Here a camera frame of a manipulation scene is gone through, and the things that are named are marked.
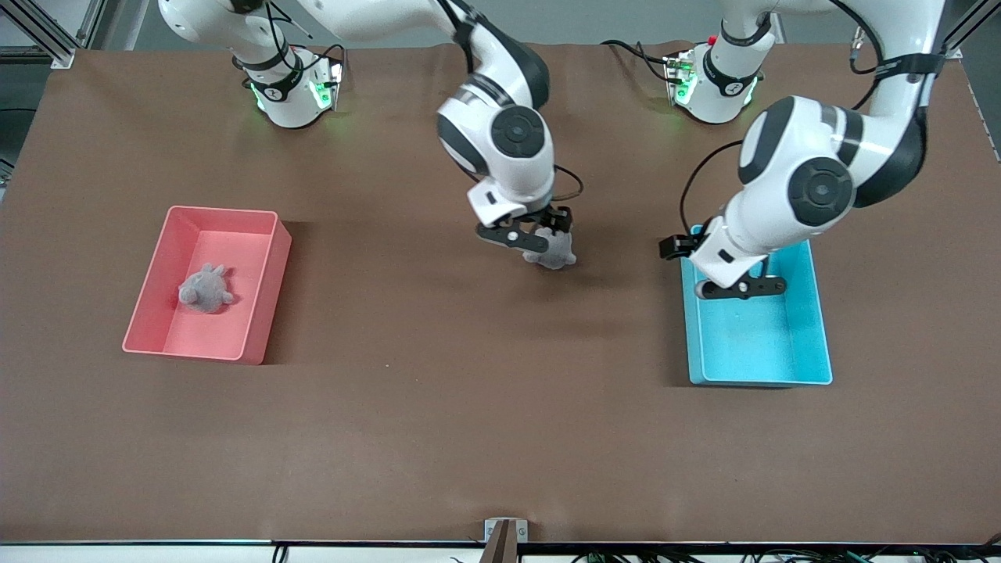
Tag grey plush toy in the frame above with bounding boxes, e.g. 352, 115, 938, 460
522, 227, 578, 271
178, 263, 236, 315

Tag blue plastic box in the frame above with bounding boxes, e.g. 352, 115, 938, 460
679, 224, 834, 387

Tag pink plastic box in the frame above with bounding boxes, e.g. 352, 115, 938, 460
122, 205, 292, 366

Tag brown table mat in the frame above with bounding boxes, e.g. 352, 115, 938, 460
0, 41, 1001, 545

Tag metal connector bracket green light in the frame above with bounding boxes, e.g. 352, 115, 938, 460
308, 56, 346, 112
662, 50, 698, 108

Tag aluminium frame profile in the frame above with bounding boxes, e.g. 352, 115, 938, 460
0, 0, 107, 70
942, 0, 1001, 61

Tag small metal bracket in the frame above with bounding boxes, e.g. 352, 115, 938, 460
483, 517, 529, 544

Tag brown narrow post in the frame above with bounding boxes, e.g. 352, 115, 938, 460
479, 521, 519, 563

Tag table edge rail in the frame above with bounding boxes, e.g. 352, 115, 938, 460
0, 538, 1001, 563

